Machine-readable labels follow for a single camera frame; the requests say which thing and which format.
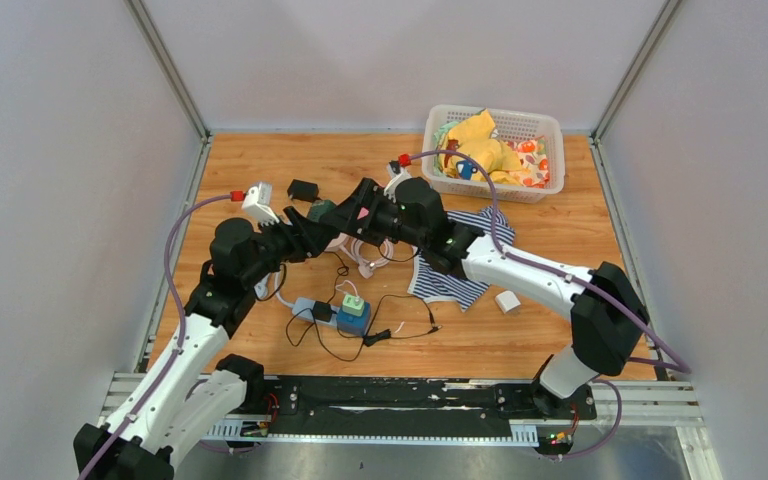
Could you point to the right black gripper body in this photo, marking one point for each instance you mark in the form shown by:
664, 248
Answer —
387, 224

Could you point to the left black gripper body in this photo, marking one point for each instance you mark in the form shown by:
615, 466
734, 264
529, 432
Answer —
274, 245

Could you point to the light blue power strip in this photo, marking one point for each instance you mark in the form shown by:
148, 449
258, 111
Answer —
314, 311

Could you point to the black adapter with cable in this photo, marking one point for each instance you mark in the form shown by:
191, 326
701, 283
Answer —
296, 330

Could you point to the blue cube charger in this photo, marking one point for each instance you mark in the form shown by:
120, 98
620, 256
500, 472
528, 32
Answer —
354, 324

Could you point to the dark green cube charger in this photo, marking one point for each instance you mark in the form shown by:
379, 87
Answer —
319, 208

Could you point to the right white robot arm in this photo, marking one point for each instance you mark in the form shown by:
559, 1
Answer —
606, 315

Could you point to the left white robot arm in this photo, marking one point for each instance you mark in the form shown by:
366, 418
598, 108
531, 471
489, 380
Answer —
169, 412

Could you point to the black adapter at back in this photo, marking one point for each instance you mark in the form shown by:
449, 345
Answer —
301, 190

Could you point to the blue striped shirt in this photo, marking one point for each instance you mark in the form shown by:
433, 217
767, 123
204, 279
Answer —
432, 286

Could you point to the white plastic basket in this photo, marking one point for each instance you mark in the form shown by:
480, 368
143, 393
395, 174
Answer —
511, 125

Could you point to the yellow clothes in basket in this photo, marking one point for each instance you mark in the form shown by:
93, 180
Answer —
473, 144

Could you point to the white cube charger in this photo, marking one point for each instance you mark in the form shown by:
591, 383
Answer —
507, 301

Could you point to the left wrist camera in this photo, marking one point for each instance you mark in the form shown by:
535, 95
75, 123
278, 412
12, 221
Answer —
256, 204

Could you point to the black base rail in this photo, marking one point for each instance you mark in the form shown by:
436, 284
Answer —
380, 409

